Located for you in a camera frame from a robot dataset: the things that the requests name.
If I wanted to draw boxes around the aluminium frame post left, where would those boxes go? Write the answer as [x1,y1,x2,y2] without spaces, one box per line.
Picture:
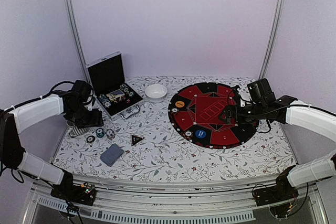
[64,0,89,81]

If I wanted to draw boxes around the long poker chip row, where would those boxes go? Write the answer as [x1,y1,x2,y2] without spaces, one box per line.
[98,94,111,108]

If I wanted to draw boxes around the green twenty poker chip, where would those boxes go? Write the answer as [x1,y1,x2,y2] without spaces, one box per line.
[128,91,134,98]

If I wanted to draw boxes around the triangular all in marker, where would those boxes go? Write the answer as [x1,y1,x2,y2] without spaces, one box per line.
[131,135,144,146]

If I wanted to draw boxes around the floral tablecloth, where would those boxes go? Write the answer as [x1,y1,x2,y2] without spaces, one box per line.
[54,76,296,183]

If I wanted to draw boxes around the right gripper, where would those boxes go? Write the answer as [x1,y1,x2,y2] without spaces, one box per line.
[218,101,266,124]

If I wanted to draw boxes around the boxed playing card deck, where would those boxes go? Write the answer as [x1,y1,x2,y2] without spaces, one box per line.
[106,89,125,102]

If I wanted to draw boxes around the red chips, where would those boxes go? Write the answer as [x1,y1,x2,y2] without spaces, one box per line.
[184,131,193,140]

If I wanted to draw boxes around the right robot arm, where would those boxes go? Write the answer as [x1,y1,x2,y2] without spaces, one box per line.
[219,78,335,201]

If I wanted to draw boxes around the round red black poker mat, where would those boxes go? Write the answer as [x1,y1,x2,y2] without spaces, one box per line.
[168,82,259,149]

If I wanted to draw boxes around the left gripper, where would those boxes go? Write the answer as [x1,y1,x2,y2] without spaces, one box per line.
[68,103,104,129]

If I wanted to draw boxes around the orange big blind button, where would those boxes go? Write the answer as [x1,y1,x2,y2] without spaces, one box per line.
[175,100,185,108]

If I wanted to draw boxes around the ribbed metal cup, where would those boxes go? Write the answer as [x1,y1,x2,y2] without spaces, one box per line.
[67,121,88,138]

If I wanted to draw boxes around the white ceramic bowl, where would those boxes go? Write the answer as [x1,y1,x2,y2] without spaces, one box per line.
[144,84,168,103]

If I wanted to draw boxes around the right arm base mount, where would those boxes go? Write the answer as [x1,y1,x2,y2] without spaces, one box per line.
[251,182,299,206]

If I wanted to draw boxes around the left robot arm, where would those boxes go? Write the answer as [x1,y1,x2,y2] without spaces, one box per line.
[1,80,103,200]

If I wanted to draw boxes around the short poker chip row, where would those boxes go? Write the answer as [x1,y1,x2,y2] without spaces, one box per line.
[120,83,129,93]

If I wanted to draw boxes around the blue small blind button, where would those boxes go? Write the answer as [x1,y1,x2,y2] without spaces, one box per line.
[195,130,207,139]

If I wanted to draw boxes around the red poker chip stack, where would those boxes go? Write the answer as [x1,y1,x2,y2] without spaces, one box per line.
[86,135,96,143]

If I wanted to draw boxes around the blue card deck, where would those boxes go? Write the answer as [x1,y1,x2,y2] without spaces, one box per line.
[100,144,124,167]

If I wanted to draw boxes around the green poker chip stack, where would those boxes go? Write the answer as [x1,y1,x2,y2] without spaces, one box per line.
[96,127,105,138]

